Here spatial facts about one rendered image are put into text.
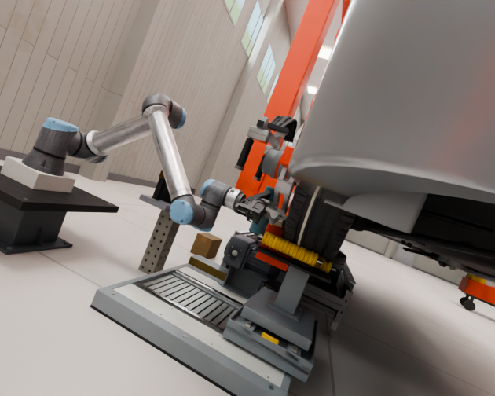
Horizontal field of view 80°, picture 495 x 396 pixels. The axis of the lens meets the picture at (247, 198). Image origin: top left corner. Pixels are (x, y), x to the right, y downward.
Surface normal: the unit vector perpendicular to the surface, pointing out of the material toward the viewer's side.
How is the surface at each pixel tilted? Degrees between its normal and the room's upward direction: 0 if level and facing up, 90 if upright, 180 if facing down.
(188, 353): 90
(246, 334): 90
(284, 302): 90
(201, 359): 90
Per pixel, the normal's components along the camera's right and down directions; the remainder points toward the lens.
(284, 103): -0.27, -0.08
